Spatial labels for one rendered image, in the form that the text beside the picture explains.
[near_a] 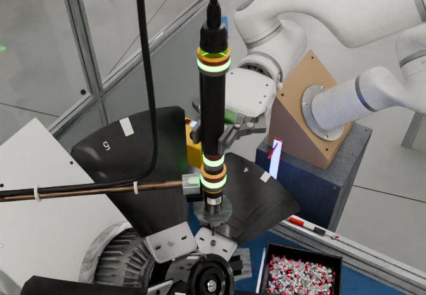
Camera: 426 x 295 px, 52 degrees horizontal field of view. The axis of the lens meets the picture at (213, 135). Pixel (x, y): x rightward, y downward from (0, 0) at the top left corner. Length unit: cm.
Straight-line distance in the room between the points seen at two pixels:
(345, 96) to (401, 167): 158
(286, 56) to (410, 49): 48
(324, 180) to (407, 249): 116
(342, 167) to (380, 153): 143
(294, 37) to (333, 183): 67
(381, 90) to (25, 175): 90
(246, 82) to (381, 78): 61
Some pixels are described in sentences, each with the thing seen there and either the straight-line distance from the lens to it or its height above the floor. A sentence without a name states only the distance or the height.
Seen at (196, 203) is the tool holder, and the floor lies 136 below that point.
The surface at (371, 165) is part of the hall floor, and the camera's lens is 281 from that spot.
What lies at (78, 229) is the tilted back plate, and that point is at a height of 118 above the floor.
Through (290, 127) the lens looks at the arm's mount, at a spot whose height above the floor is 105.
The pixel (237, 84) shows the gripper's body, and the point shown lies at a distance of 75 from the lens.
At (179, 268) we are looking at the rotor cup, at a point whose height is 124.
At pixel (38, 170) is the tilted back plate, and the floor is 130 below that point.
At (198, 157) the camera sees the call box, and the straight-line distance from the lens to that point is 131.
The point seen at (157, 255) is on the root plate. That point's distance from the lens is 91.
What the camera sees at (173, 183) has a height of 141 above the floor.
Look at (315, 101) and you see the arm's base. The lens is 141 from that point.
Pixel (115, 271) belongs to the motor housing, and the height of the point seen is 117.
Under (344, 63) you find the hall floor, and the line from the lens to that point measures 353.
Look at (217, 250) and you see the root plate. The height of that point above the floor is 119.
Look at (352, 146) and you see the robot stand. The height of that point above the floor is 93.
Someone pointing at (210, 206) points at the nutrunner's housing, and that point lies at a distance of 81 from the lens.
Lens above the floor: 202
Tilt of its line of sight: 46 degrees down
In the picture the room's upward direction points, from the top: straight up
